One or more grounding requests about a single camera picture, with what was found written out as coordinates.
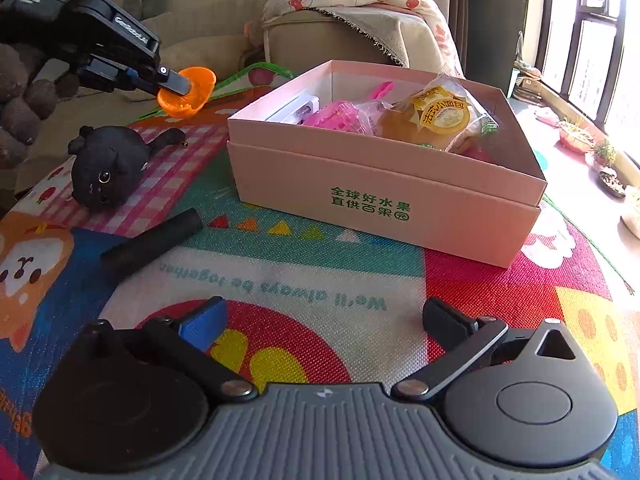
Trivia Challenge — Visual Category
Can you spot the beige bed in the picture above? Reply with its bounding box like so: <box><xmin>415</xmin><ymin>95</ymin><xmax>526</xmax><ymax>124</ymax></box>
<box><xmin>15</xmin><ymin>0</ymin><xmax>266</xmax><ymax>196</ymax></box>

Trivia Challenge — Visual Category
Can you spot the beige cushion block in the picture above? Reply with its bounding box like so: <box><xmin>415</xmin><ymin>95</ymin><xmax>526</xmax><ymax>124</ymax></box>
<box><xmin>261</xmin><ymin>6</ymin><xmax>403</xmax><ymax>80</ymax></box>

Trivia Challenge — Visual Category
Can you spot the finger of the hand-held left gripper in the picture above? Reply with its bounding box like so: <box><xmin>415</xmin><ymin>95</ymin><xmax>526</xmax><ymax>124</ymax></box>
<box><xmin>77</xmin><ymin>57</ymin><xmax>156</xmax><ymax>96</ymax></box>
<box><xmin>145</xmin><ymin>62</ymin><xmax>194</xmax><ymax>97</ymax></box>

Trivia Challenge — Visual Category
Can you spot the dark window frame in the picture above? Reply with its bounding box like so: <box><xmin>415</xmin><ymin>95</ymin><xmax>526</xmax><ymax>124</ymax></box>
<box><xmin>535</xmin><ymin>0</ymin><xmax>640</xmax><ymax>126</ymax></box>

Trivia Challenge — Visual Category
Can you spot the pink plastic basket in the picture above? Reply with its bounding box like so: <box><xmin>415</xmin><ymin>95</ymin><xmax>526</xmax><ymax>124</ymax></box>
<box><xmin>301</xmin><ymin>99</ymin><xmax>382</xmax><ymax>137</ymax></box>

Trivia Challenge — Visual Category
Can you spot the white potted plant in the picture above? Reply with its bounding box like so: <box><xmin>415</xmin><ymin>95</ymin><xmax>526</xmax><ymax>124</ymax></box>
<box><xmin>619</xmin><ymin>194</ymin><xmax>640</xmax><ymax>240</ymax></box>

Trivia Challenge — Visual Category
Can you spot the person's left hand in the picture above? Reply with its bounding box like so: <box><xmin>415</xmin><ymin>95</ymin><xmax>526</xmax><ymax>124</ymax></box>
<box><xmin>0</xmin><ymin>42</ymin><xmax>59</xmax><ymax>170</ymax></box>

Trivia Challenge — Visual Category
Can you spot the packaged bread bun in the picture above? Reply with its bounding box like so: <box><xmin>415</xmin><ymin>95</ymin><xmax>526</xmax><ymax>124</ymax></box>
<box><xmin>374</xmin><ymin>73</ymin><xmax>502</xmax><ymax>155</ymax></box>

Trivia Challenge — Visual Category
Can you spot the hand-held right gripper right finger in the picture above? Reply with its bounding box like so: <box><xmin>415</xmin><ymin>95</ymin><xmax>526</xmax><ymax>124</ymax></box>
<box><xmin>391</xmin><ymin>298</ymin><xmax>596</xmax><ymax>404</ymax></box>

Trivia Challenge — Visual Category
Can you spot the orange plastic bowl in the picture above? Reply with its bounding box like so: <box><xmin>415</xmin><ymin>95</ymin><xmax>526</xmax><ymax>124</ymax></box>
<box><xmin>156</xmin><ymin>65</ymin><xmax>217</xmax><ymax>120</ymax></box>

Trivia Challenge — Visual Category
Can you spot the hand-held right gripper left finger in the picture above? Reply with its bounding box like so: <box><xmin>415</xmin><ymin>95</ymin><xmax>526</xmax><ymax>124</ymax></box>
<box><xmin>67</xmin><ymin>296</ymin><xmax>259</xmax><ymax>405</ymax></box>

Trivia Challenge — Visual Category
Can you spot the red potted plant bowl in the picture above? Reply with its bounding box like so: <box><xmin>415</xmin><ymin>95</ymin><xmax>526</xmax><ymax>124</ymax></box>
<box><xmin>556</xmin><ymin>119</ymin><xmax>597</xmax><ymax>155</ymax></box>

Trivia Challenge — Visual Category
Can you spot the black plush cat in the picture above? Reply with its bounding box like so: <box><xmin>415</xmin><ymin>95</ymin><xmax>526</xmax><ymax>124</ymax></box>
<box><xmin>67</xmin><ymin>125</ymin><xmax>189</xmax><ymax>212</ymax></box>

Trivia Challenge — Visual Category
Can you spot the dark dish of pebbles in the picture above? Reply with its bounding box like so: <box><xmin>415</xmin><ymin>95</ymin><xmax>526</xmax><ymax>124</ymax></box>
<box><xmin>597</xmin><ymin>167</ymin><xmax>628</xmax><ymax>197</ymax></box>

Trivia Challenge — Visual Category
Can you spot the colourful play mat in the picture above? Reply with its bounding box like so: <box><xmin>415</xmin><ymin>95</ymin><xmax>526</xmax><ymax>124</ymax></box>
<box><xmin>0</xmin><ymin>62</ymin><xmax>640</xmax><ymax>480</ymax></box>

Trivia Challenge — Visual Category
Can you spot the white plastic card case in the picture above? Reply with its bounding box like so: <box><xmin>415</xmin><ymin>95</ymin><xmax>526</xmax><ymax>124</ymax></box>
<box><xmin>264</xmin><ymin>91</ymin><xmax>322</xmax><ymax>125</ymax></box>

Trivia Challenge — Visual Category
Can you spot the pink cardboard box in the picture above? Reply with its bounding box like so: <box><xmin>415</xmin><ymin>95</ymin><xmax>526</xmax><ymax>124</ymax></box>
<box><xmin>226</xmin><ymin>59</ymin><xmax>547</xmax><ymax>269</ymax></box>

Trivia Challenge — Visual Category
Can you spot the black foam cylinder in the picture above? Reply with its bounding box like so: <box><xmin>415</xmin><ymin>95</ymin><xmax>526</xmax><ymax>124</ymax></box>
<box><xmin>99</xmin><ymin>209</ymin><xmax>204</xmax><ymax>277</ymax></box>

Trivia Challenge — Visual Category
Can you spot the grey fringed cloth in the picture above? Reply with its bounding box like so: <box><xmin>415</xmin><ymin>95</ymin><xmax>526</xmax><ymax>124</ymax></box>
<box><xmin>304</xmin><ymin>4</ymin><xmax>432</xmax><ymax>67</ymax></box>

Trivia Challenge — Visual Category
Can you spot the small brown potted plant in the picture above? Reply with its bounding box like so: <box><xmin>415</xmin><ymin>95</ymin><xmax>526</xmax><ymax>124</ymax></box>
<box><xmin>592</xmin><ymin>139</ymin><xmax>619</xmax><ymax>169</ymax></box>

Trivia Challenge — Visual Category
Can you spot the folded beige blanket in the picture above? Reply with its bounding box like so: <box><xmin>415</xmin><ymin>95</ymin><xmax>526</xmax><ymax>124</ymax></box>
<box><xmin>159</xmin><ymin>34</ymin><xmax>252</xmax><ymax>82</ymax></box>

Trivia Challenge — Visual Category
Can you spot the cardboard box on sill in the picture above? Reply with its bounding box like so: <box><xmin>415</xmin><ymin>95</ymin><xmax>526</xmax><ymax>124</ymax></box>
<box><xmin>509</xmin><ymin>61</ymin><xmax>544</xmax><ymax>102</ymax></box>

